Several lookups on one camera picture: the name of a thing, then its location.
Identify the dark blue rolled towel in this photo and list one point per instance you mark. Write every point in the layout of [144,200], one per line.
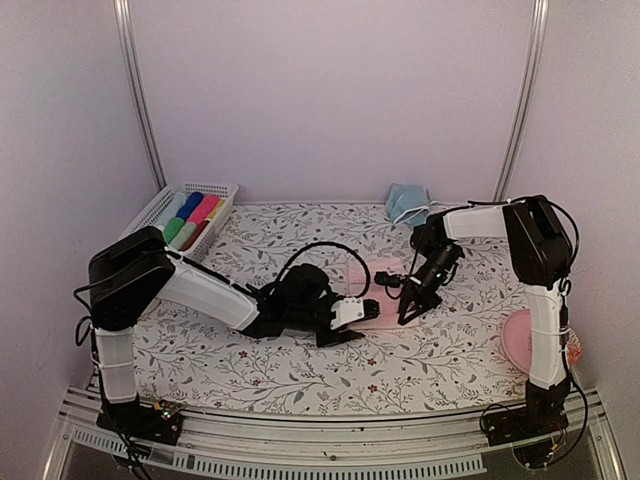
[190,204]

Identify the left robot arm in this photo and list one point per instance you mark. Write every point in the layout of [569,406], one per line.
[126,277]

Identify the red patterned bowl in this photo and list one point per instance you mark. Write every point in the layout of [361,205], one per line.
[575,348]

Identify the pink plate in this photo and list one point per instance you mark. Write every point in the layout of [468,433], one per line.
[515,338]

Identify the grey green rolled towel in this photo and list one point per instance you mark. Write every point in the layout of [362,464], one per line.
[182,240]

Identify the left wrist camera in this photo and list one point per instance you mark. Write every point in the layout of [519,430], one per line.
[350,310]

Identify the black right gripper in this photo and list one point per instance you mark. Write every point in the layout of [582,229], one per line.
[423,295]

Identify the front aluminium rail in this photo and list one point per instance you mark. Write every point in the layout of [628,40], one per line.
[221,444]

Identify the white plastic basket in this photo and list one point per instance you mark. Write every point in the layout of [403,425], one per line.
[148,215]

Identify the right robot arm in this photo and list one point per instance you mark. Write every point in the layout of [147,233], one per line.
[541,256]

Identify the pink towel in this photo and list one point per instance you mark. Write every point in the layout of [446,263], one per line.
[203,209]
[389,305]

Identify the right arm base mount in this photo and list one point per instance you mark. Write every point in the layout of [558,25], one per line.
[502,425]

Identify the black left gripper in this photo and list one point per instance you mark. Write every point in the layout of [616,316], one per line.
[338,339]

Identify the light blue rolled towel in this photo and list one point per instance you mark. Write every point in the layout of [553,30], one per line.
[172,208]

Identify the pink rolled towel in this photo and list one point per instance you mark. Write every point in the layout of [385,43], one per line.
[203,209]

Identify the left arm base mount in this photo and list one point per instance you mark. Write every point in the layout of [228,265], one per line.
[133,420]

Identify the yellow rolled towel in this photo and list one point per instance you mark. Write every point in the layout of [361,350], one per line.
[216,210]

